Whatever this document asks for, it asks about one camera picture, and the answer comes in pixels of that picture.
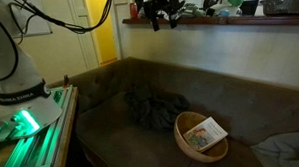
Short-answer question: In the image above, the red can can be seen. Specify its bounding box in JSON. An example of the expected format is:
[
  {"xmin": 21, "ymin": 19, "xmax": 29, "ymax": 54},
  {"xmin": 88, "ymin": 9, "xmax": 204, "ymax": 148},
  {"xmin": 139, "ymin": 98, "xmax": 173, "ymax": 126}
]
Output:
[{"xmin": 130, "ymin": 2, "xmax": 139, "ymax": 19}]

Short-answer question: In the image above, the black container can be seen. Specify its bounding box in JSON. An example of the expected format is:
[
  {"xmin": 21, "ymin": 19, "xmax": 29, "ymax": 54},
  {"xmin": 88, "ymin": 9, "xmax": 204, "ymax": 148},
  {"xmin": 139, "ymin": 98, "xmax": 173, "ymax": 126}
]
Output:
[{"xmin": 240, "ymin": 0, "xmax": 265, "ymax": 17}]

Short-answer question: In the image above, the green striped towel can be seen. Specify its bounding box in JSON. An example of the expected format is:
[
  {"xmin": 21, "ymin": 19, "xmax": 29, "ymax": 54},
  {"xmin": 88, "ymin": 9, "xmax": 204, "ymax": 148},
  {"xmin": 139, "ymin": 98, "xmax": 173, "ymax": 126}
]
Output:
[{"xmin": 178, "ymin": 1, "xmax": 208, "ymax": 18}]

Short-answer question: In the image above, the yellow door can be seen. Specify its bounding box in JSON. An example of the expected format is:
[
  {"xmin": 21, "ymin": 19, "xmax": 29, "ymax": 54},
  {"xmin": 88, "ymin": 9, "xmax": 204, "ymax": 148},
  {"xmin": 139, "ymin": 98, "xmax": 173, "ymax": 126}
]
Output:
[{"xmin": 85, "ymin": 0, "xmax": 119, "ymax": 67}]

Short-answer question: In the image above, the dark wooden counter top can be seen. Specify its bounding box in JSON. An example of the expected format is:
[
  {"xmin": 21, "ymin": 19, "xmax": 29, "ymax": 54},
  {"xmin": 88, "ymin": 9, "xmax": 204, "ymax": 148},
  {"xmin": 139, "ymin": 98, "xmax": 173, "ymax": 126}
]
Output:
[{"xmin": 121, "ymin": 11, "xmax": 299, "ymax": 32}]

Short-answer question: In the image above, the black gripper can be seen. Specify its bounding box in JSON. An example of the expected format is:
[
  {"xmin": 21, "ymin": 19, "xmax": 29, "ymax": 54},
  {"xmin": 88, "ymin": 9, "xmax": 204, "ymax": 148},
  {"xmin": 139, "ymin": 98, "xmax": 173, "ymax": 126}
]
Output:
[{"xmin": 142, "ymin": 0, "xmax": 188, "ymax": 33}]

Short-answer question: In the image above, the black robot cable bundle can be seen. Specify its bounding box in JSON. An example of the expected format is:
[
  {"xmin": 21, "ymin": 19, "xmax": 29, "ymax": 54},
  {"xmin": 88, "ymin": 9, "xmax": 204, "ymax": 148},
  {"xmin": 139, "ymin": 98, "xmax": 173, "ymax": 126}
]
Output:
[{"xmin": 0, "ymin": 0, "xmax": 117, "ymax": 83}]

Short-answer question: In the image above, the grey-brown tufted sofa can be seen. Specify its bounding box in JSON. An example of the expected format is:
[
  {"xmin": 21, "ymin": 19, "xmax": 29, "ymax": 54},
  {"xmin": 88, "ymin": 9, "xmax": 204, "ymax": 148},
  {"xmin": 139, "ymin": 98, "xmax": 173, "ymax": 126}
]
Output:
[{"xmin": 48, "ymin": 50, "xmax": 299, "ymax": 167}]

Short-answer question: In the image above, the light grey crumpled cloth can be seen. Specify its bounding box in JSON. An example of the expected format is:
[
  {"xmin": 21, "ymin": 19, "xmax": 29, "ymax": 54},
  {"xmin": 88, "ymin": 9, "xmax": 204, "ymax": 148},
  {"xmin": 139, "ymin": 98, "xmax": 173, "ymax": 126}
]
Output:
[{"xmin": 250, "ymin": 130, "xmax": 299, "ymax": 167}]

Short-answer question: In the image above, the fairy tales paperback book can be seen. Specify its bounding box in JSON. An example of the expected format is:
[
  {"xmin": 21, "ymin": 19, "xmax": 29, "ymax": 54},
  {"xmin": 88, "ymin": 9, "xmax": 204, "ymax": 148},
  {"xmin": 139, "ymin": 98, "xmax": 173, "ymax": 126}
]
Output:
[{"xmin": 182, "ymin": 116, "xmax": 230, "ymax": 153}]

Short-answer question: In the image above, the dark grey knitted blanket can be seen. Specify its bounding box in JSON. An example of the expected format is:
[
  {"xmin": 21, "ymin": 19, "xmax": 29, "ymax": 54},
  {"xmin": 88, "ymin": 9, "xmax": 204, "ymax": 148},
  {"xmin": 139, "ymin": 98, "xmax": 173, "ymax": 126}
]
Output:
[{"xmin": 124, "ymin": 82, "xmax": 192, "ymax": 132}]

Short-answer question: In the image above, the white wall board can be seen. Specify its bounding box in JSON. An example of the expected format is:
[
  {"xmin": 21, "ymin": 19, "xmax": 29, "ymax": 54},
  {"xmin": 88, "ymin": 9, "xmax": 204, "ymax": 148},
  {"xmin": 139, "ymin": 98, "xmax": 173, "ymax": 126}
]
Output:
[{"xmin": 10, "ymin": 0, "xmax": 54, "ymax": 38}]

